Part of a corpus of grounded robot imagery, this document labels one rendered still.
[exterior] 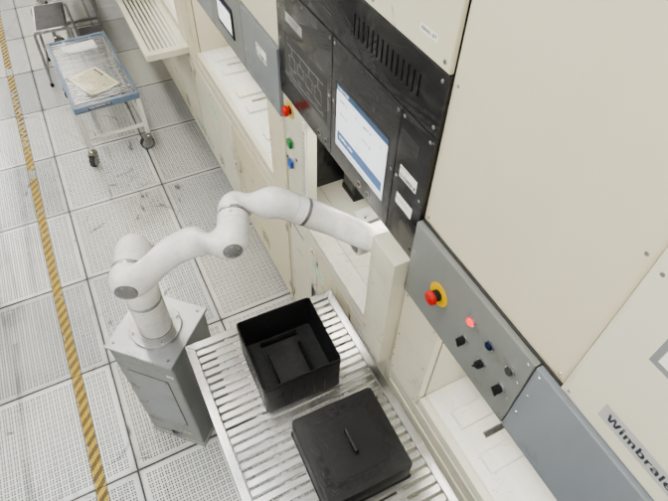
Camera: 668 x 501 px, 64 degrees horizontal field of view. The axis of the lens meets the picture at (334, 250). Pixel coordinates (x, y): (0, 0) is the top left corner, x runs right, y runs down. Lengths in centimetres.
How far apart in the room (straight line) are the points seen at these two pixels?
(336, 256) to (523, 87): 133
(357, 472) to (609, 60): 131
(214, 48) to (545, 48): 271
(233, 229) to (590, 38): 109
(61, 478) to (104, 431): 25
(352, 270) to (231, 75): 152
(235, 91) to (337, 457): 200
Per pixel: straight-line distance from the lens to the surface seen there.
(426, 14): 113
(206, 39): 340
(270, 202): 157
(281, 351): 202
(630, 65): 82
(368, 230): 164
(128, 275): 178
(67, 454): 291
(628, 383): 101
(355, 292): 203
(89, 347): 315
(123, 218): 369
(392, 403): 194
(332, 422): 179
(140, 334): 215
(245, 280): 318
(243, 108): 292
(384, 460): 176
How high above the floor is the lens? 252
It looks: 50 degrees down
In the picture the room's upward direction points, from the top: 2 degrees clockwise
